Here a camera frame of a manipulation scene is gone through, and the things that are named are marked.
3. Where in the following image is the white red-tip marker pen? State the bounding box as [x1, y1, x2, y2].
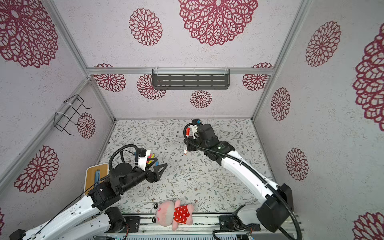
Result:
[184, 140, 190, 155]

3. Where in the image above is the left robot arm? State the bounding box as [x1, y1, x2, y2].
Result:
[10, 163, 168, 240]

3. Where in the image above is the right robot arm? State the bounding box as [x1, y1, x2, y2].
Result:
[183, 119, 303, 240]

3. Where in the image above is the white wooden-top box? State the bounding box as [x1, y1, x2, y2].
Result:
[84, 163, 109, 196]

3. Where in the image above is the pink plush pig toy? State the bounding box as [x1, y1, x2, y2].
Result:
[152, 200, 195, 231]

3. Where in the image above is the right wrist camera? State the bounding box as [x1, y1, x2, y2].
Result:
[189, 119, 202, 139]

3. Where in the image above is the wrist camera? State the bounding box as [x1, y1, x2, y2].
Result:
[189, 119, 202, 139]
[136, 148, 151, 171]

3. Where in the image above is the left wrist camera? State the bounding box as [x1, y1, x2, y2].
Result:
[136, 148, 151, 171]

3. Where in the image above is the dark grey wall shelf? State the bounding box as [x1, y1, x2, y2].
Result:
[152, 69, 231, 90]

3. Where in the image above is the black wire wall rack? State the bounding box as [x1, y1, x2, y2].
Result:
[53, 94, 91, 136]

